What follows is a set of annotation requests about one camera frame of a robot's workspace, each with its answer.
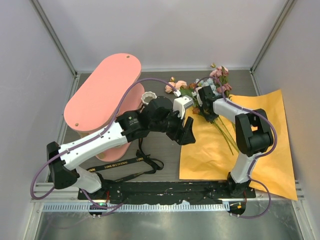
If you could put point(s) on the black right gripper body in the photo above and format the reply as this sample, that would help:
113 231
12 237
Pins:
208 115

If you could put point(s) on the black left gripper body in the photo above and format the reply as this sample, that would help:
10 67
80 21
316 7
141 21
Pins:
174 124

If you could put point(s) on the artificial flower bouquet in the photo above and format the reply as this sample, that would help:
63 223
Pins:
218 80

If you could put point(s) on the orange wrapping paper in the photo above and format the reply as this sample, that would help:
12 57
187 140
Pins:
214 153

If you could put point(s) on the black ribbon gold lettering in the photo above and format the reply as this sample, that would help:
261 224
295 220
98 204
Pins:
140 157

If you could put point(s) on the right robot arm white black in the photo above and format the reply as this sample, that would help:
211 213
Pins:
253 133

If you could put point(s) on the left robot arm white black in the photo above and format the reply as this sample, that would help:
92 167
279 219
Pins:
159 115

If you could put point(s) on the white ribbed ceramic vase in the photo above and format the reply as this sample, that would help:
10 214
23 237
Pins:
147 97

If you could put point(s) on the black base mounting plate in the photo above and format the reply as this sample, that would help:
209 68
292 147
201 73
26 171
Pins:
168 192

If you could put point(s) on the pink wooden tiered shelf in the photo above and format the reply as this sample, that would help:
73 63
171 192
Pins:
92 106

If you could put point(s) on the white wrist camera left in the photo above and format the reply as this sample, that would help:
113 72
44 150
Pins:
181 104

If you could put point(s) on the aluminium frame post right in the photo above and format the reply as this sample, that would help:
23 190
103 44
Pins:
284 13

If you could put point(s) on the aluminium frame post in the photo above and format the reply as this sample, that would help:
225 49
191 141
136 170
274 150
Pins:
284 13
54 37

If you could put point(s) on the white slotted cable duct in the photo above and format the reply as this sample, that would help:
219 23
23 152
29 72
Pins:
89 207

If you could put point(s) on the aluminium frame post left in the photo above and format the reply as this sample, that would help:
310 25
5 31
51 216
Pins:
54 37

